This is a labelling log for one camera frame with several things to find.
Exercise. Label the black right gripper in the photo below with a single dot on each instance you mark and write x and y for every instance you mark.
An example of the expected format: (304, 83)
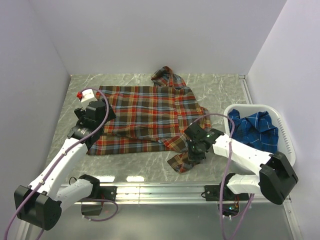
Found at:
(192, 157)

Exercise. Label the red plaid long sleeve shirt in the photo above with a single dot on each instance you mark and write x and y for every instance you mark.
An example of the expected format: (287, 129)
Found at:
(151, 119)

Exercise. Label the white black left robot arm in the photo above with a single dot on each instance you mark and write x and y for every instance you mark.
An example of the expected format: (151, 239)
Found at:
(42, 202)

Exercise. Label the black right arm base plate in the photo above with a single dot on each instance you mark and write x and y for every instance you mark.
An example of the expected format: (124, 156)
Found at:
(212, 193)

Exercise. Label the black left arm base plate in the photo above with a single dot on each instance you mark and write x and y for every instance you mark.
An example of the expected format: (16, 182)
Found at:
(107, 192)

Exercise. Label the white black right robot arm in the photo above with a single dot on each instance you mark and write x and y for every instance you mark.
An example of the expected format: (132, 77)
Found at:
(270, 174)

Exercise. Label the white plastic laundry basket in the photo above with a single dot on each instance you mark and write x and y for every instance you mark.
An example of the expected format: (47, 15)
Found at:
(285, 144)

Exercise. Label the aluminium mounting rail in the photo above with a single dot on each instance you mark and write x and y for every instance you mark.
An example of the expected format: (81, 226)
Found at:
(160, 193)

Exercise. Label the blue plaid shirt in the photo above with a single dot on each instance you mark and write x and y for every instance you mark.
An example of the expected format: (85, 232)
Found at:
(256, 131)

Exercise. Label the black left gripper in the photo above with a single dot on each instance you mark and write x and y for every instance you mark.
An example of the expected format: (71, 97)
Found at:
(81, 113)

